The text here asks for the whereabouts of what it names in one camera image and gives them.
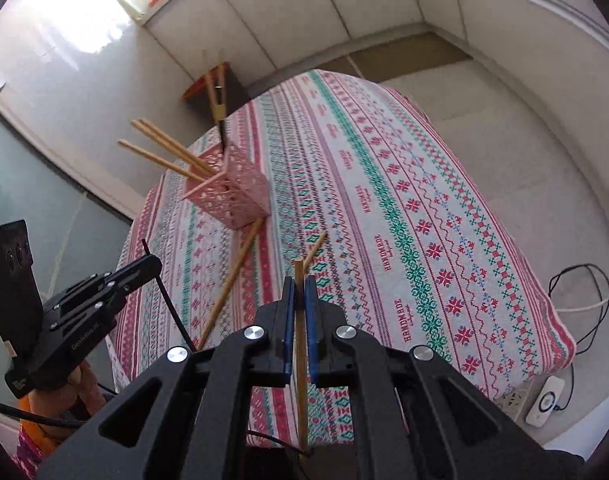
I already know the person's left hand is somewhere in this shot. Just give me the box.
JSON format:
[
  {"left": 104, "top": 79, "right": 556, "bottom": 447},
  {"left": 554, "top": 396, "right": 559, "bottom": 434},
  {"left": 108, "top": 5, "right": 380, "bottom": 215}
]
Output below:
[{"left": 59, "top": 357, "right": 110, "bottom": 413}]

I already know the black floor cable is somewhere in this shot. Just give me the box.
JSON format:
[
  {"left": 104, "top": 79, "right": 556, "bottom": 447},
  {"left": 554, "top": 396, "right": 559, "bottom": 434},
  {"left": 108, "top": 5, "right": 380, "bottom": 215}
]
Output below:
[{"left": 548, "top": 262, "right": 609, "bottom": 411}]

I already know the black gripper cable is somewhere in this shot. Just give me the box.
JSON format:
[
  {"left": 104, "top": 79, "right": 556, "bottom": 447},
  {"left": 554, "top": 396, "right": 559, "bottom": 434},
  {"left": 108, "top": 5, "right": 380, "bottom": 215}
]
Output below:
[{"left": 0, "top": 399, "right": 88, "bottom": 430}]

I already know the patterned woven tablecloth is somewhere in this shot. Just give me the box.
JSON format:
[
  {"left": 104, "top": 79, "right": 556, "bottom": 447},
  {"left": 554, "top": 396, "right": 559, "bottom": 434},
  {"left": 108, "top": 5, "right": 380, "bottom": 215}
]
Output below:
[{"left": 112, "top": 69, "right": 577, "bottom": 448}]

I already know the white oval device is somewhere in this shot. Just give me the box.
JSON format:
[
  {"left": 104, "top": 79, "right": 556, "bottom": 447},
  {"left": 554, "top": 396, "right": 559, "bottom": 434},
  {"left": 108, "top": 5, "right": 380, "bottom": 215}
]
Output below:
[{"left": 525, "top": 376, "right": 566, "bottom": 428}]

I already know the plain wooden chopstick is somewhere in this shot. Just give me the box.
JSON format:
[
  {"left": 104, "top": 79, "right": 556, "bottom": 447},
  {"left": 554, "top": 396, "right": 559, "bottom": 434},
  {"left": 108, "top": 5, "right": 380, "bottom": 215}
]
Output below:
[
  {"left": 139, "top": 118, "right": 218, "bottom": 173},
  {"left": 302, "top": 230, "right": 328, "bottom": 268},
  {"left": 130, "top": 120, "right": 212, "bottom": 176},
  {"left": 117, "top": 139, "right": 208, "bottom": 183},
  {"left": 293, "top": 257, "right": 312, "bottom": 456},
  {"left": 197, "top": 217, "right": 265, "bottom": 351}
]

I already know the person's left forearm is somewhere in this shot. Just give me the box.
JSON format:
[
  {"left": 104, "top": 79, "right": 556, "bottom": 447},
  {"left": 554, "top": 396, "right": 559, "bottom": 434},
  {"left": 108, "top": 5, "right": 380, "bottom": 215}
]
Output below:
[{"left": 12, "top": 390, "right": 92, "bottom": 480}]

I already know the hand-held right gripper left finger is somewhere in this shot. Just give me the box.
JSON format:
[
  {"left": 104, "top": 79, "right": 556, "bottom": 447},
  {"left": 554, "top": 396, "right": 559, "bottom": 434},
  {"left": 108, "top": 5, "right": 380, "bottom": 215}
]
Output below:
[{"left": 37, "top": 275, "right": 298, "bottom": 480}]

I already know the white cable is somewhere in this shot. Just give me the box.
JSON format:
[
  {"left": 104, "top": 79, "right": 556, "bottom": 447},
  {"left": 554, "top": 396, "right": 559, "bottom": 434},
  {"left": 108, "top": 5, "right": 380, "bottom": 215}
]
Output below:
[{"left": 558, "top": 280, "right": 609, "bottom": 314}]

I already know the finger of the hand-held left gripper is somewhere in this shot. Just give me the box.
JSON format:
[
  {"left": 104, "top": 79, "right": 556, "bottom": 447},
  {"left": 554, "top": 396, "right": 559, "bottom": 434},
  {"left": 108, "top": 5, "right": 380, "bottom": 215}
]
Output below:
[
  {"left": 43, "top": 280, "right": 135, "bottom": 333},
  {"left": 87, "top": 254, "right": 163, "bottom": 295}
]

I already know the brown bin with red rim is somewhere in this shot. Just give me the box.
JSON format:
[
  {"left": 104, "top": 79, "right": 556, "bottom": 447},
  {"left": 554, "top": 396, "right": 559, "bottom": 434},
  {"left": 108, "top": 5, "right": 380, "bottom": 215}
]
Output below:
[{"left": 182, "top": 61, "right": 250, "bottom": 116}]

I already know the pink lattice basket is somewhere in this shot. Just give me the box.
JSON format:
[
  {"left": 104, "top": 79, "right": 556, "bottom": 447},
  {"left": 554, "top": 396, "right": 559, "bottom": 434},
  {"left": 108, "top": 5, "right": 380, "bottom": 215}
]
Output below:
[{"left": 182, "top": 142, "right": 271, "bottom": 232}]

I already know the white power strip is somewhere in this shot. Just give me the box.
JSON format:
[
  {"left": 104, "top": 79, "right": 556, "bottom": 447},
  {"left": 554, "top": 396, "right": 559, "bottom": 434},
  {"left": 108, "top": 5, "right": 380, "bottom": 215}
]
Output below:
[{"left": 494, "top": 385, "right": 532, "bottom": 418}]

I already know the black chopstick with gold band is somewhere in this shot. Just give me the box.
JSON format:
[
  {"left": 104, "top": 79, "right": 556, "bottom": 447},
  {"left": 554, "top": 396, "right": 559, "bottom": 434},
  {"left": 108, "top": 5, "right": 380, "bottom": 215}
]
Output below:
[
  {"left": 202, "top": 49, "right": 229, "bottom": 153},
  {"left": 215, "top": 49, "right": 230, "bottom": 153},
  {"left": 142, "top": 239, "right": 198, "bottom": 351}
]

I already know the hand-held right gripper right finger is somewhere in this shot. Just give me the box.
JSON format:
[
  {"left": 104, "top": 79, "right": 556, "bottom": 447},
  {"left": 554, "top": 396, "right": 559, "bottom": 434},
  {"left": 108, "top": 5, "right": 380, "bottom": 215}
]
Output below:
[{"left": 304, "top": 275, "right": 585, "bottom": 480}]

